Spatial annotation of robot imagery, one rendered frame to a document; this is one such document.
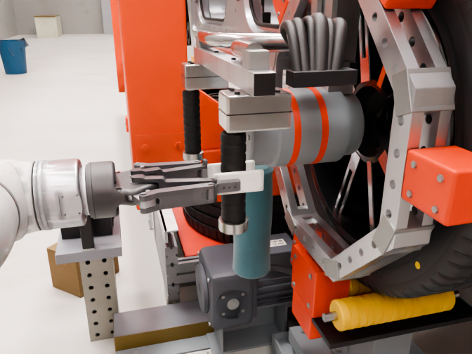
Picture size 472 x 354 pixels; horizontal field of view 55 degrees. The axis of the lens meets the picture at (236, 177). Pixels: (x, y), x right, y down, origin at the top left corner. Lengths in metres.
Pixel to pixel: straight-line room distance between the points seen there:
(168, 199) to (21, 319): 1.36
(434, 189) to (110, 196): 0.39
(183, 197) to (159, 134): 0.66
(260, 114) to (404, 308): 0.51
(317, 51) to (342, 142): 0.24
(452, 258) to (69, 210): 0.52
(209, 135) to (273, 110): 0.68
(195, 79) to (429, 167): 0.51
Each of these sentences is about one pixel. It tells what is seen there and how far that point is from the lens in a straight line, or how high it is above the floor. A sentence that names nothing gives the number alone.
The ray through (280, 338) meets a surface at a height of 0.15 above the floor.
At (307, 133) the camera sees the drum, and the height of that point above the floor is 0.86.
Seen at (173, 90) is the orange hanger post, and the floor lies 0.85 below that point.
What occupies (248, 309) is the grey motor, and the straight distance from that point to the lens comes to 1.27.
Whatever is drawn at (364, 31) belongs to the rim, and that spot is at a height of 1.01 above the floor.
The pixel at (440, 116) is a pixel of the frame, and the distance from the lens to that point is 0.64.
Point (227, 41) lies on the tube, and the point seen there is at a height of 1.00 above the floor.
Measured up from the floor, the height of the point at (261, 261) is 0.52.
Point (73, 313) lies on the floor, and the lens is 1.83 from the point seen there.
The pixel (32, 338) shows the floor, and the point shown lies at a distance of 1.77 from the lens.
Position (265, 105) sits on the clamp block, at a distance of 0.60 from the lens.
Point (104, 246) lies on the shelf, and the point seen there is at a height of 0.45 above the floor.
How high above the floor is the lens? 1.06
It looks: 21 degrees down
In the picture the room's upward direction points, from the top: straight up
